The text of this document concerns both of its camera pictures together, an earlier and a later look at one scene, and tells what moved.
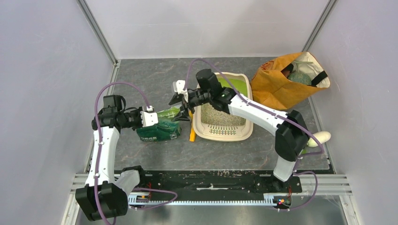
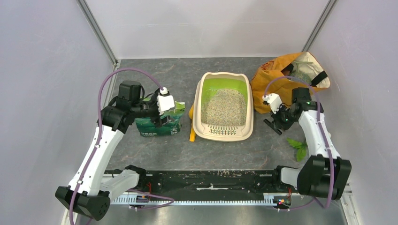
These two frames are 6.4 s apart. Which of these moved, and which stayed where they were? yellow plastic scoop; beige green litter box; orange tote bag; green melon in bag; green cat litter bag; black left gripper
Moved: green cat litter bag; black left gripper
Stayed: green melon in bag; orange tote bag; yellow plastic scoop; beige green litter box
